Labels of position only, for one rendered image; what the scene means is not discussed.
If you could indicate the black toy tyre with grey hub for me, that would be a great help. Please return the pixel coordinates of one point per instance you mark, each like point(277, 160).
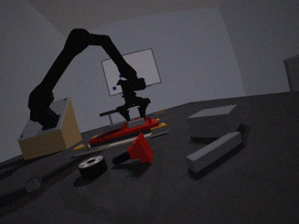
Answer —
point(93, 167)

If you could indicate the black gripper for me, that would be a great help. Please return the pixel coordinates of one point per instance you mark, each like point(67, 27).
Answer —
point(129, 97)

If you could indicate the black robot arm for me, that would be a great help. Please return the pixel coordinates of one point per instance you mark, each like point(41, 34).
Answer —
point(42, 96)

